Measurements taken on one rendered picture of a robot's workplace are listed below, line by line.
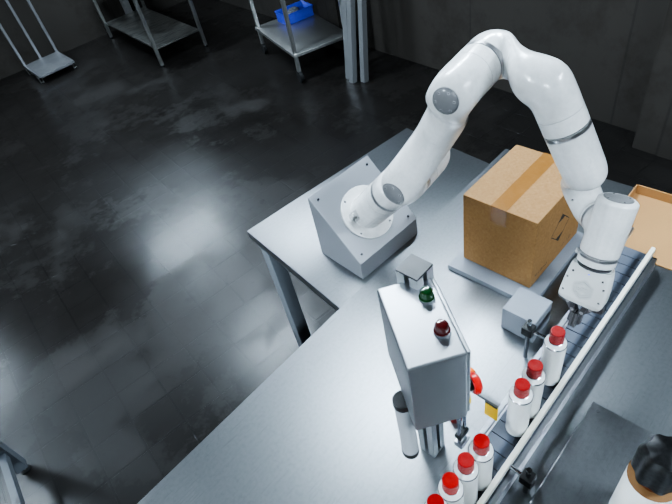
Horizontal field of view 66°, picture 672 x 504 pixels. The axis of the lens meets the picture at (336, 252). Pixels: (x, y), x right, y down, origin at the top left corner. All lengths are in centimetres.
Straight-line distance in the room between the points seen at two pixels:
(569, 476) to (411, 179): 79
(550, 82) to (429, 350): 55
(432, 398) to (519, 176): 96
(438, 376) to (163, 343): 234
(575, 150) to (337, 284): 95
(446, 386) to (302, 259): 114
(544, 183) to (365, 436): 88
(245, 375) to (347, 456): 133
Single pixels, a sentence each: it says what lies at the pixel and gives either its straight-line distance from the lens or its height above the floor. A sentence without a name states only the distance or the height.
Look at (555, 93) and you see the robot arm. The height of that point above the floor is 161.
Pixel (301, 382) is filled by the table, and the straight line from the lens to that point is 157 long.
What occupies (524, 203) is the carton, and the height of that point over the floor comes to 112.
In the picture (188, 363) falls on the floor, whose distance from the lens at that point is 286.
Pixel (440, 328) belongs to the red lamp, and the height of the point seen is 149.
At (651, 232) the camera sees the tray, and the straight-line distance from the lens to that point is 198.
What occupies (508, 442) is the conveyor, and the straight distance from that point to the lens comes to 140.
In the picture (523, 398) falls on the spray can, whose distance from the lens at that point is 125.
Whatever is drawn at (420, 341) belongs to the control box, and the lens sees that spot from 80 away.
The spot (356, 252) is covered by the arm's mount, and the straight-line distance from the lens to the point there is 172.
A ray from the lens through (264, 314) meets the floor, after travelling 289.
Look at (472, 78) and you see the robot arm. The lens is 110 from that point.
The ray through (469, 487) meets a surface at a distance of 120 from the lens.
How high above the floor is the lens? 213
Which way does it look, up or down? 44 degrees down
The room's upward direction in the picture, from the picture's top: 14 degrees counter-clockwise
